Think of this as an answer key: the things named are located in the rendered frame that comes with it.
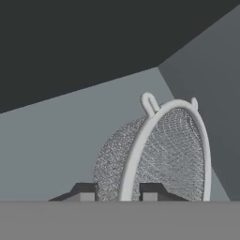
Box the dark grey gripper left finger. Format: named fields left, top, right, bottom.
left=48, top=182, right=98, bottom=203

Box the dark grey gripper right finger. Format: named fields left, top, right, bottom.
left=138, top=182, right=189, bottom=203

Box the grey mesh tea strainer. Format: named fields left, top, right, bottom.
left=93, top=91, right=213, bottom=203

